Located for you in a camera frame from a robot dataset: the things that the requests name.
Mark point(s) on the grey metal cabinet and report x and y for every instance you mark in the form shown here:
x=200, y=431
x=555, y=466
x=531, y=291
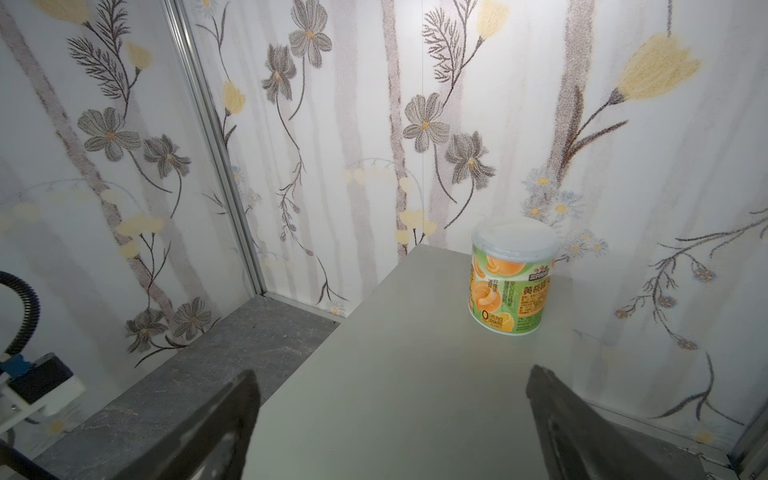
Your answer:
x=411, y=386

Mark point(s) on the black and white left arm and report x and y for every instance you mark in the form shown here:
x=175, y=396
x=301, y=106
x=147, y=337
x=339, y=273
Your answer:
x=21, y=336

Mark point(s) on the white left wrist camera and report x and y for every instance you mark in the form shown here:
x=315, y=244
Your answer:
x=45, y=386

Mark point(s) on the green orange peach can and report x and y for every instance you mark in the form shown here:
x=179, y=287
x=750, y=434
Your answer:
x=511, y=265

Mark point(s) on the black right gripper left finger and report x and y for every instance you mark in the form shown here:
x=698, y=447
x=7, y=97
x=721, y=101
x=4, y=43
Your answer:
x=210, y=444

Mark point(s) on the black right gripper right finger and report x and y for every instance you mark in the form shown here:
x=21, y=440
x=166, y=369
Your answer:
x=576, y=442

